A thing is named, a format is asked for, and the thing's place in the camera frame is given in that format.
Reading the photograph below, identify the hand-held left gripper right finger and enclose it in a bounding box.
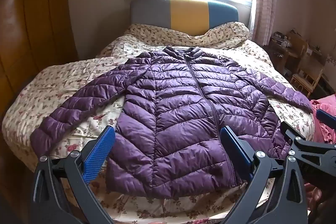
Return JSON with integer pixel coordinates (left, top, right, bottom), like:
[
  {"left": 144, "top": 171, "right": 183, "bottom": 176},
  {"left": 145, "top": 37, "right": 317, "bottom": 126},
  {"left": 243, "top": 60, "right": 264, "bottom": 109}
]
[{"left": 220, "top": 126, "right": 308, "bottom": 224}]

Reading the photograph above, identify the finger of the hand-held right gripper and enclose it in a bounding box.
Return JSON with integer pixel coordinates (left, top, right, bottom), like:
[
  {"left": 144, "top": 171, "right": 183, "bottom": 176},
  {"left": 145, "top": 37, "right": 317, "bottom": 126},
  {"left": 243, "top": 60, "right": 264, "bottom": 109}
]
[
  {"left": 280, "top": 121, "right": 336, "bottom": 159},
  {"left": 316, "top": 108, "right": 336, "bottom": 133}
]

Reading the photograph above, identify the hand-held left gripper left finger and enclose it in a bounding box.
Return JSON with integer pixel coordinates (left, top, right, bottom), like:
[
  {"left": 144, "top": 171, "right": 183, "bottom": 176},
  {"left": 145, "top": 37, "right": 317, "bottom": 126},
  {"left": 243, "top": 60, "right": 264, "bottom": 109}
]
[{"left": 31, "top": 125, "right": 116, "bottom": 224}]

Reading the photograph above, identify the purple quilted puffer jacket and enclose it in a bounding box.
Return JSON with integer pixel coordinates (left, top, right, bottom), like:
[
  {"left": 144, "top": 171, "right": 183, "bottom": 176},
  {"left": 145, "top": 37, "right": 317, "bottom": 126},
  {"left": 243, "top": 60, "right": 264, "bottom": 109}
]
[{"left": 30, "top": 46, "right": 314, "bottom": 199}]

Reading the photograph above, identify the pink cloth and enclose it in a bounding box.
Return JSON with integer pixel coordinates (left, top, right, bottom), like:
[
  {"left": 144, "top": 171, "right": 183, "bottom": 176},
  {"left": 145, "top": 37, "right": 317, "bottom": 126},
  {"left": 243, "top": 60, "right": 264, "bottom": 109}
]
[{"left": 310, "top": 95, "right": 336, "bottom": 145}]

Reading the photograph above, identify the wooden chair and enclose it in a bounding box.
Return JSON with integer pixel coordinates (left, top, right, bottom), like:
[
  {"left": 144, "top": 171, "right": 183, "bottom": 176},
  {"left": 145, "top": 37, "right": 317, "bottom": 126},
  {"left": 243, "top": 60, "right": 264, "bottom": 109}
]
[{"left": 290, "top": 36, "right": 326, "bottom": 98}]

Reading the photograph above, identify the floral bedspread bed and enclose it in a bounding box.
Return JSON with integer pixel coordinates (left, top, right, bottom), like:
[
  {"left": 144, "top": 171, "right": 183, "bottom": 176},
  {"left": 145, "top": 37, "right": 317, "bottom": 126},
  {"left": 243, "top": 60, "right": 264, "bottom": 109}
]
[{"left": 1, "top": 39, "right": 315, "bottom": 223}]

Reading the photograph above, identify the cluttered wooden desk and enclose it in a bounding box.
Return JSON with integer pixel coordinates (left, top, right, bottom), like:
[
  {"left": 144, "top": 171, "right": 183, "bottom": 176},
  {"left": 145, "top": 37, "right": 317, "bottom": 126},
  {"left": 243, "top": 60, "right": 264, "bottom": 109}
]
[{"left": 270, "top": 29, "right": 326, "bottom": 75}]

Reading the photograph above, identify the small-floral beige pillow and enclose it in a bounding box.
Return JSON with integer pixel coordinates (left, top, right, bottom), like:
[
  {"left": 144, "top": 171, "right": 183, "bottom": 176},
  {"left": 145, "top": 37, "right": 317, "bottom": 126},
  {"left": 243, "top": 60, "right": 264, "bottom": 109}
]
[{"left": 123, "top": 22, "right": 251, "bottom": 51}]

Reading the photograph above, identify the wooden wardrobe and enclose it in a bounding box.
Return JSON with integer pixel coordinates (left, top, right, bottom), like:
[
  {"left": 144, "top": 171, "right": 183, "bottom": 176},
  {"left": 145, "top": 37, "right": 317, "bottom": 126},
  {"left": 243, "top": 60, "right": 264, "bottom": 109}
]
[{"left": 0, "top": 0, "right": 79, "bottom": 98}]

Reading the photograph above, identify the grey yellow teal headboard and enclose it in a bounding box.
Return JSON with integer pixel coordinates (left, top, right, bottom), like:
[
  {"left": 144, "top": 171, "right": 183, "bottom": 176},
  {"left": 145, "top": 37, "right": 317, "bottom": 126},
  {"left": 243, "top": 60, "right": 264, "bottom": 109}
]
[{"left": 130, "top": 0, "right": 240, "bottom": 37}]

